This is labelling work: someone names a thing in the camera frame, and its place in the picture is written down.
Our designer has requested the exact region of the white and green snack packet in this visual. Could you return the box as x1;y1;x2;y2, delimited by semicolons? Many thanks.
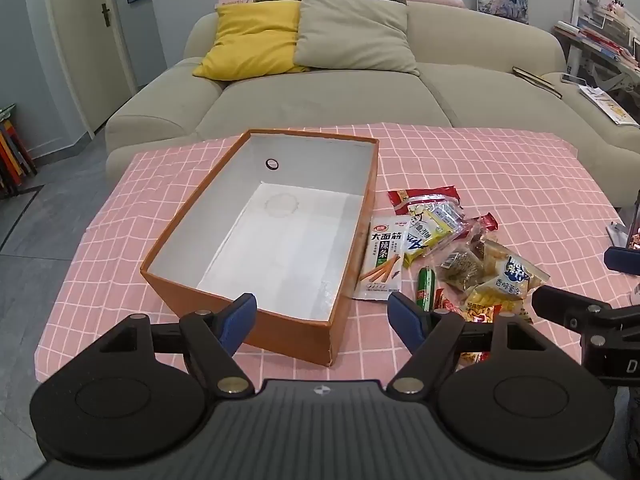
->
352;216;405;302

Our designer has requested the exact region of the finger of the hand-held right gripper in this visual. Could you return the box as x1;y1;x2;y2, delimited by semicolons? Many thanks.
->
603;246;640;276
531;285;613;333

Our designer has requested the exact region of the white door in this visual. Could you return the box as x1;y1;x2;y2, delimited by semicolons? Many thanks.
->
42;0;139;137

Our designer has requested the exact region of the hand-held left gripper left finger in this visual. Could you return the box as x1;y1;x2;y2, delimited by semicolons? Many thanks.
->
95;293;258;397

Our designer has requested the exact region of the stack of coloured stools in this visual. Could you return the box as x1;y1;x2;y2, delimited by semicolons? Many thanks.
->
0;104;39;197

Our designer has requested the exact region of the cluttered white desk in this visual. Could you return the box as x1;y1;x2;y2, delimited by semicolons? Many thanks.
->
552;0;640;82

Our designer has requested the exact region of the clear packet with white label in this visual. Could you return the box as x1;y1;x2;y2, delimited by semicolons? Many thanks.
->
432;202;469;241

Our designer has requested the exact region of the red snack bar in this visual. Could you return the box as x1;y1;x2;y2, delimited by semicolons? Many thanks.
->
460;212;500;242

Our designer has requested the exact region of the green sausage stick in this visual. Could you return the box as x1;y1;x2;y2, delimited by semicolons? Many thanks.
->
416;266;439;314

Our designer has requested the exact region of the pink checked tablecloth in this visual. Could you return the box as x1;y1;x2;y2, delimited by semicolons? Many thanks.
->
32;122;640;402

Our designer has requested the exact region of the beige sofa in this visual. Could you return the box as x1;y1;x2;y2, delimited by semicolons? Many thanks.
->
105;7;640;211

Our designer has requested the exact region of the beige pillow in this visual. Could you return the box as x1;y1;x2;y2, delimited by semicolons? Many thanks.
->
294;0;421;77

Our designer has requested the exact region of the red and orange snack packet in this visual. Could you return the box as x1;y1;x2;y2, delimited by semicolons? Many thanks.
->
434;287;497;367

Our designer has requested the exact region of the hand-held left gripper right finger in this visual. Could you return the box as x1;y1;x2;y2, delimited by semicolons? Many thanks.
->
387;290;552;397

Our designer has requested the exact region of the dark book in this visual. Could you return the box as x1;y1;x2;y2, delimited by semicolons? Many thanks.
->
512;65;564;99

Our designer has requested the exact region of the white magazine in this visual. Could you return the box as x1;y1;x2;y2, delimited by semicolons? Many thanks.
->
578;85;640;126

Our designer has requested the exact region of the orange cardboard box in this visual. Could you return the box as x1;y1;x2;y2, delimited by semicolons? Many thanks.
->
139;129;381;367

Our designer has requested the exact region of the clear packet with dark snack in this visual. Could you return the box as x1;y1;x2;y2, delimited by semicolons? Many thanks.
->
439;242;489;292

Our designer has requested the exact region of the yellow and white snack packet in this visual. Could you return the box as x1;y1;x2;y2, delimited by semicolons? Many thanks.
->
402;202;454;269

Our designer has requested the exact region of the bread packet with blue label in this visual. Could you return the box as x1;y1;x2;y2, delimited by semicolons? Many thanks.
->
465;240;551;322

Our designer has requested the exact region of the yellow pillow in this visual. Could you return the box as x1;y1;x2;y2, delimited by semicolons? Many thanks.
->
192;0;311;81

